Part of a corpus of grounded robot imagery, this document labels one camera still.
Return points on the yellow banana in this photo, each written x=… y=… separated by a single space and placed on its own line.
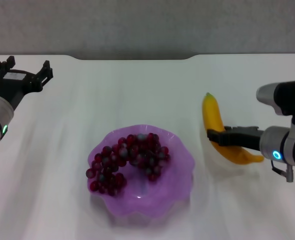
x=213 y=112

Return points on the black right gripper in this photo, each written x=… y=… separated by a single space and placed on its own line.
x=250 y=140

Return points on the purple wavy-edged plate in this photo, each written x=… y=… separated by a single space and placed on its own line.
x=160 y=195

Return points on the right wrist camera housing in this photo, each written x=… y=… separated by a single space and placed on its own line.
x=285 y=97

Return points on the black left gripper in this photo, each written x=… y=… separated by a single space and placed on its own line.
x=12 y=87

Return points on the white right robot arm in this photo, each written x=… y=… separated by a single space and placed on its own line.
x=285 y=147

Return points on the dark red grape bunch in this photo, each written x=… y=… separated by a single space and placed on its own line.
x=127 y=162

